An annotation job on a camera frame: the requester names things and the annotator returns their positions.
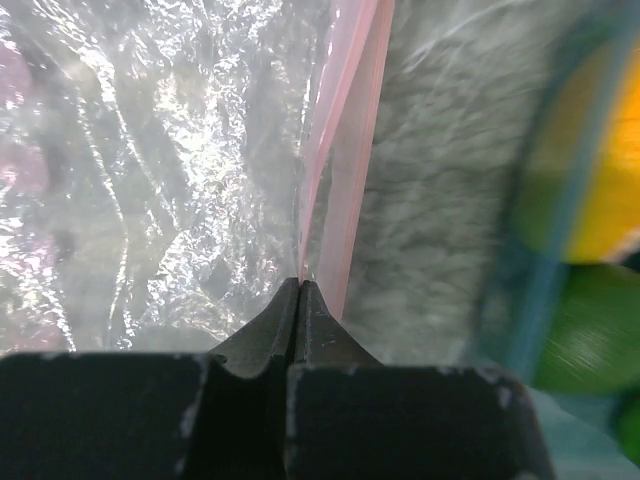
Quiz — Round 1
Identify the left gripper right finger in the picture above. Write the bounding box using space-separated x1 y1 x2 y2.
284 282 555 479

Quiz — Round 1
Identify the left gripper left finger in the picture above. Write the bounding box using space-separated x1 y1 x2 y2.
1 279 300 479

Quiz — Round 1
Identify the clear zip top bag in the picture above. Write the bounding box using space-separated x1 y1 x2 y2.
1 1 394 354

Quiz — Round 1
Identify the green lime toy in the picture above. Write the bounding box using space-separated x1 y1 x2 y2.
533 265 639 394

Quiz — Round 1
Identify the yellow green mango toy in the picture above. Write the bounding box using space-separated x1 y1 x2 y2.
513 38 639 265

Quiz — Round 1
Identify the teal plastic food container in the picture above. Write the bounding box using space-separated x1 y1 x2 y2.
474 1 639 479

